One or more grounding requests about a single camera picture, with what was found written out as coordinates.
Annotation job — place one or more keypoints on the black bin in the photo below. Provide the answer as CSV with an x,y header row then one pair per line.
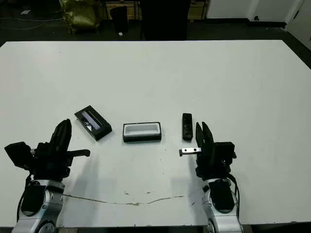
x,y
119,19

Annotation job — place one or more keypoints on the black box base white insert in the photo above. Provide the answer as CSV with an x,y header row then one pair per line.
x,y
142,138

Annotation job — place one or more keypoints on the black box lid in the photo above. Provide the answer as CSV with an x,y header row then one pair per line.
x,y
97,126

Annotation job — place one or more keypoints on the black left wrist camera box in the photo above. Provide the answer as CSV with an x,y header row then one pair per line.
x,y
17,154

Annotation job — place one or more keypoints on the slim black camera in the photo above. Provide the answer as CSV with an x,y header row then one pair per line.
x,y
187,126

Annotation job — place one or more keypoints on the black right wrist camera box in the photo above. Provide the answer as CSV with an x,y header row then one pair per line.
x,y
226,150

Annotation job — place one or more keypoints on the black round door stop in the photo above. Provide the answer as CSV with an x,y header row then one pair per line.
x,y
256,18

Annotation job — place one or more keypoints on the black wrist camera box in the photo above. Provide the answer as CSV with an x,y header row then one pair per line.
x,y
17,154
226,150

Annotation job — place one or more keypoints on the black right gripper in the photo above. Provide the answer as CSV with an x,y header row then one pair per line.
x,y
209,165

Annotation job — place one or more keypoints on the white paper sheet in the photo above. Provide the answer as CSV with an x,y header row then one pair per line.
x,y
24,12

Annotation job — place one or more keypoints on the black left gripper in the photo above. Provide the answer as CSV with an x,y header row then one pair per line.
x,y
51,165

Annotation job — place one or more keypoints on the white door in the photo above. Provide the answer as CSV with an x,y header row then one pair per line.
x,y
301,21

